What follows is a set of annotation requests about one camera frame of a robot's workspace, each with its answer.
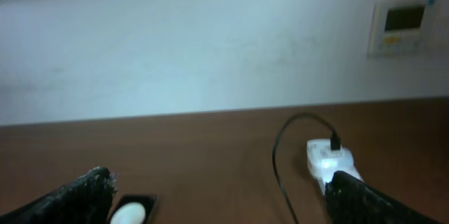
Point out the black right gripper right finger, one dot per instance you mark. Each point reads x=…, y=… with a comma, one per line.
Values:
x=351, y=201

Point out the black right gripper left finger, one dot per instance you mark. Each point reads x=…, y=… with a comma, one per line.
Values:
x=86, y=199

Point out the black Galaxy smartphone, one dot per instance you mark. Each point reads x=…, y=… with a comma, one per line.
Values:
x=134, y=209

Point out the white power strip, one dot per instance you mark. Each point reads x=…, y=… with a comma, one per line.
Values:
x=322, y=162

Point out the white wall control panel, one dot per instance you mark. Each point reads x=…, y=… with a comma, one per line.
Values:
x=401, y=27

